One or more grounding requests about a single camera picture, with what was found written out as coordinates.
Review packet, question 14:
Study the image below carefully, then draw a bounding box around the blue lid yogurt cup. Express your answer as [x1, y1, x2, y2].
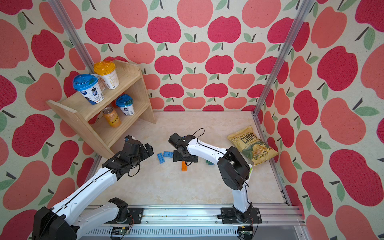
[73, 74, 104, 105]

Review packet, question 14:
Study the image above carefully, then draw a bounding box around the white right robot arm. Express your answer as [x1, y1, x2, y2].
[169, 133, 253, 223]

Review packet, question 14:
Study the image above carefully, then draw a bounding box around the small blue lid cup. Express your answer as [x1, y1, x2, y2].
[116, 94, 135, 116]

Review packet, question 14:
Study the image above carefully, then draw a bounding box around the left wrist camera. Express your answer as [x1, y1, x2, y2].
[124, 135, 135, 142]

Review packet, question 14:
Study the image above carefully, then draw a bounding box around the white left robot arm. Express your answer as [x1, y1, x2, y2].
[32, 136, 154, 240]

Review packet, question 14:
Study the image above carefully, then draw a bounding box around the right aluminium frame post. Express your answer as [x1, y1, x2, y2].
[252, 0, 316, 118]

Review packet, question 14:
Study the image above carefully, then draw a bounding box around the orange drink can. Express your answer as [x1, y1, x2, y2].
[103, 107, 122, 128]

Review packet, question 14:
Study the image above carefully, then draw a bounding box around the aluminium frame post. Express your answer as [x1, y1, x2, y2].
[48, 0, 95, 74]
[252, 0, 316, 118]

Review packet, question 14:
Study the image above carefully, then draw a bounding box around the yellow chips bag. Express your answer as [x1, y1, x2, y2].
[227, 126, 279, 166]

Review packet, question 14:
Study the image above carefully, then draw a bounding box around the orange lego brick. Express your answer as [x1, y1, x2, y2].
[182, 162, 188, 172]

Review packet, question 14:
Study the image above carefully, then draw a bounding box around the light blue lego brick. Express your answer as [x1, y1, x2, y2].
[163, 151, 173, 158]
[157, 153, 165, 164]

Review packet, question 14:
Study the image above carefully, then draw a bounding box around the orange lid yogurt cup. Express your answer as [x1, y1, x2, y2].
[94, 61, 120, 90]

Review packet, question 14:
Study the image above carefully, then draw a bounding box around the left aluminium frame post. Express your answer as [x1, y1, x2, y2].
[48, 0, 95, 74]

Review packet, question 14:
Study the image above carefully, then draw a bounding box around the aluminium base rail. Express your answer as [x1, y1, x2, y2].
[82, 204, 311, 240]

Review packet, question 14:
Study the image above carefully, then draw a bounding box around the wooden shelf unit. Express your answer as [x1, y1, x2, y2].
[45, 59, 157, 160]

